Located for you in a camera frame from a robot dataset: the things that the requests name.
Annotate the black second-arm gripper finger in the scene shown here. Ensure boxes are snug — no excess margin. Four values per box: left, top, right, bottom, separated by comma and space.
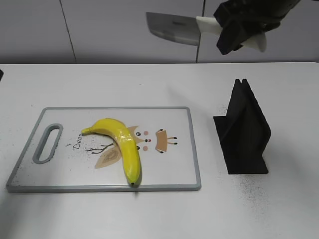
0, 70, 4, 81

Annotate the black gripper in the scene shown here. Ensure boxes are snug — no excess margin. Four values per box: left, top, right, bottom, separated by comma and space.
213, 0, 300, 55

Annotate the white-handled kitchen knife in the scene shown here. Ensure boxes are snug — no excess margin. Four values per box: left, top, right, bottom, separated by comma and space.
146, 11, 267, 53

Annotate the yellow plastic banana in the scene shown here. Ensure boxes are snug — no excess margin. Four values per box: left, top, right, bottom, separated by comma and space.
81, 118, 141, 186

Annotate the white grey-rimmed cutting board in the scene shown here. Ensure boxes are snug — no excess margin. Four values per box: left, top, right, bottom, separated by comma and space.
6, 107, 201, 193

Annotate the black knife stand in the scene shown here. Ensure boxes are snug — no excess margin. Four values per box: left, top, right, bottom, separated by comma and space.
213, 79, 271, 174

